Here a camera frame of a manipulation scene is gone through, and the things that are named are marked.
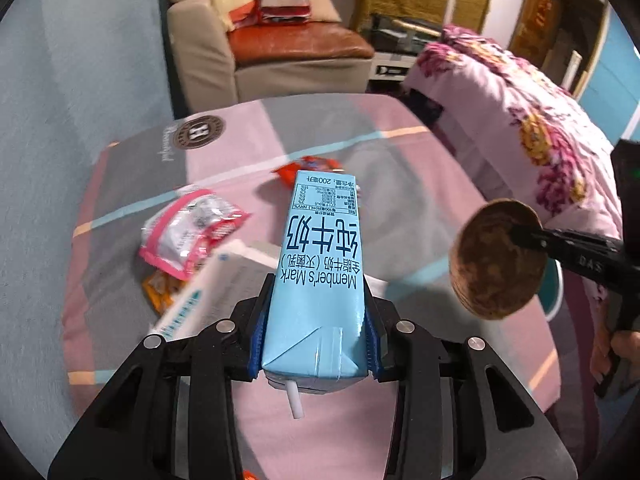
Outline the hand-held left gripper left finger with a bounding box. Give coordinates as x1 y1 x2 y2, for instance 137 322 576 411
47 280 273 480

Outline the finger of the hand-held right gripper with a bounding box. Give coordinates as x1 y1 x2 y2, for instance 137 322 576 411
510 225 626 286

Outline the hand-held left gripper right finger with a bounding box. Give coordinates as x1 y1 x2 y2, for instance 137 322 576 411
362 280 588 480

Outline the teal trash bin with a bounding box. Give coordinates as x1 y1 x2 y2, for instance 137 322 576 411
542 259 566 322

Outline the brown round bowl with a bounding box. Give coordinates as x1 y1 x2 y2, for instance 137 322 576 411
450 200 548 320

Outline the light blue milk carton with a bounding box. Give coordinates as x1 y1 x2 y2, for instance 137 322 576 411
260 170 371 418

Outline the yellow cake snack wrapper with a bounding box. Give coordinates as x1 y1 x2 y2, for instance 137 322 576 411
142 270 187 317

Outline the person's right hand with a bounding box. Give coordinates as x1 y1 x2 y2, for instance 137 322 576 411
611 331 640 366

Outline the pink and white snack wrapper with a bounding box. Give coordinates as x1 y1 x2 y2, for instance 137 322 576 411
139 189 251 281

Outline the pink floral bedspread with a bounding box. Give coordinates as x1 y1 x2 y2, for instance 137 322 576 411
402 25 640 311

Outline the teal panelled wardrobe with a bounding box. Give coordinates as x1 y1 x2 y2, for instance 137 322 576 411
580 5 640 131

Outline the small red sachet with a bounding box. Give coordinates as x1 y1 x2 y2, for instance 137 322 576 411
272 156 342 190

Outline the pink grey plaid tablecloth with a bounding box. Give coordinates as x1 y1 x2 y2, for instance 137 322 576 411
60 95 561 480

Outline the silver audio device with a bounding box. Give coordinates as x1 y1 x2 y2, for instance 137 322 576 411
370 57 418 81

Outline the black audio device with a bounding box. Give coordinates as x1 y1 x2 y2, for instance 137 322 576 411
367 12 443 53

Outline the beige sofa with orange seat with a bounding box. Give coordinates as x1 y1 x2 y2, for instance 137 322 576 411
165 0 376 111

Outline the yellow cloth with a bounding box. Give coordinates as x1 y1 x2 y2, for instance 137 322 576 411
209 0 261 33

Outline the beige cushion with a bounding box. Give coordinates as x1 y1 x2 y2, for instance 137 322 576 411
300 0 343 23

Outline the wooden frame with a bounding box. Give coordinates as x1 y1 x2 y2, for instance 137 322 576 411
510 0 616 101

